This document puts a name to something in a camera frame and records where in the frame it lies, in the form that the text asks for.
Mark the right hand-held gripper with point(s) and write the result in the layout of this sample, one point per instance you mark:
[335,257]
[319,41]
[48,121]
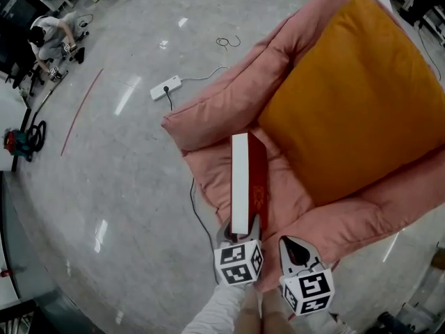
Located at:
[309,291]

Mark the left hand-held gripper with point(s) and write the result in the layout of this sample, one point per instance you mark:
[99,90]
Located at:
[238,263]

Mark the dark red hardcover book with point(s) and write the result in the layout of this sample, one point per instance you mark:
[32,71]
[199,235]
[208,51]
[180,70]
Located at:
[240,179]

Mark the pink armchair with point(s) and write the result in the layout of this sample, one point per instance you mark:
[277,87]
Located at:
[226,96]

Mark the person's right forearm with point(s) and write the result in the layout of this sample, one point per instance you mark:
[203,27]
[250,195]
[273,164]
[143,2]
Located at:
[339,324]

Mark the person's left forearm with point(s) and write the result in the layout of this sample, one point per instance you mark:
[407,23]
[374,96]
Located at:
[215,308]

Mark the person's right leg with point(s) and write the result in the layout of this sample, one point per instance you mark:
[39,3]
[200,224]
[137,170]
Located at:
[274,315]

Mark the person's leg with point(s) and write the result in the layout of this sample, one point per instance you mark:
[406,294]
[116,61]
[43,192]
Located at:
[251,311]
[274,315]

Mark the person's left leg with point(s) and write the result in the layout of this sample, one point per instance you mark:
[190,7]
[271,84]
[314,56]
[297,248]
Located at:
[251,311]

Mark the white power strip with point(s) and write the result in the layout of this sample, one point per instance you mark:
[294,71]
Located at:
[167,87]

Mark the orange square cushion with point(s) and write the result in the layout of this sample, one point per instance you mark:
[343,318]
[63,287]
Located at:
[347,99]

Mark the black office chair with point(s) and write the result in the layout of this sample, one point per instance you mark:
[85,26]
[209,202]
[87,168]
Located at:
[24,75]

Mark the white open shelf rack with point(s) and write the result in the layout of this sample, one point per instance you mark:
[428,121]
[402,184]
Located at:
[437,19]

